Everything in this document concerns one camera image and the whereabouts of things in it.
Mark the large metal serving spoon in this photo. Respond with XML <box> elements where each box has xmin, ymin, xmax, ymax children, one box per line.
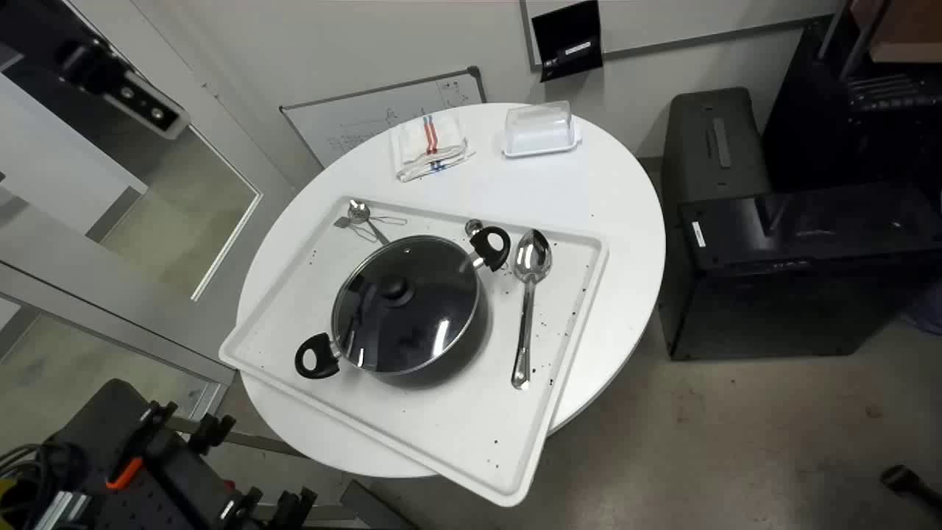
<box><xmin>508</xmin><ymin>229</ymin><xmax>553</xmax><ymax>388</ymax></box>

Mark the folded white striped towel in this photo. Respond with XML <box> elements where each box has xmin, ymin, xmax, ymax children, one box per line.
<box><xmin>392</xmin><ymin>113</ymin><xmax>472</xmax><ymax>182</ymax></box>

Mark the black tool cart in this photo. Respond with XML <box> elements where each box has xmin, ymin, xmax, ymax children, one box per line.
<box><xmin>0</xmin><ymin>381</ymin><xmax>319</xmax><ymax>530</ymax></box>

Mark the black cooking pot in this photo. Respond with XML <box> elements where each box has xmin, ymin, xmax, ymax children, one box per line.
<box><xmin>294</xmin><ymin>225</ymin><xmax>511</xmax><ymax>381</ymax></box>

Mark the round white table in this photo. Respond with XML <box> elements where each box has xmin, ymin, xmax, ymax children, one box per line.
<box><xmin>233</xmin><ymin>101</ymin><xmax>669</xmax><ymax>484</ymax></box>

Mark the small leaning whiteboard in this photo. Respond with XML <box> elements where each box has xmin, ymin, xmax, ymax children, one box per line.
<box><xmin>283</xmin><ymin>66</ymin><xmax>486</xmax><ymax>164</ymax></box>

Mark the black marker holder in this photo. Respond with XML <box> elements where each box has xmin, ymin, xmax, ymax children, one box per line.
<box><xmin>533</xmin><ymin>0</ymin><xmax>603</xmax><ymax>80</ymax></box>

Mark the glass pot lid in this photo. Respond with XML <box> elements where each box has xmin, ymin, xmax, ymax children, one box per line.
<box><xmin>330</xmin><ymin>235</ymin><xmax>483</xmax><ymax>378</ymax></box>

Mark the white plastic tray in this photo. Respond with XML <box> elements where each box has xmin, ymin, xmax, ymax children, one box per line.
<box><xmin>220</xmin><ymin>198</ymin><xmax>607</xmax><ymax>507</ymax></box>

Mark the clear plastic container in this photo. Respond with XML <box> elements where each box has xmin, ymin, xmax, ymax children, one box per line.
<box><xmin>501</xmin><ymin>101</ymin><xmax>584</xmax><ymax>159</ymax></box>

